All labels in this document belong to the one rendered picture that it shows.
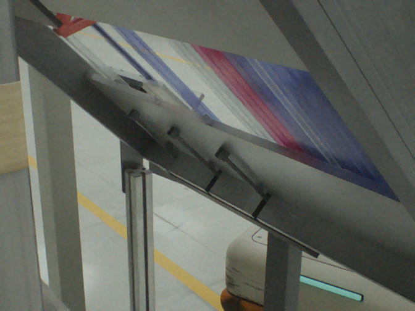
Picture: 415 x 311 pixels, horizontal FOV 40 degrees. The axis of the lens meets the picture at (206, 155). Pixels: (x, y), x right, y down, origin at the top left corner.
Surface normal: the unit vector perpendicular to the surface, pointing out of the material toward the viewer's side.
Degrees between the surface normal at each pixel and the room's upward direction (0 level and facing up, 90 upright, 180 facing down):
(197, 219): 0
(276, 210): 45
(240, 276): 90
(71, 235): 90
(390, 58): 90
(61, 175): 90
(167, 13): 135
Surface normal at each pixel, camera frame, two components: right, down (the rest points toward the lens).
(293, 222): -0.55, -0.52
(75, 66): 0.62, 0.29
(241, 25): -0.57, 0.81
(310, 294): -0.54, 0.29
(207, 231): 0.01, -0.94
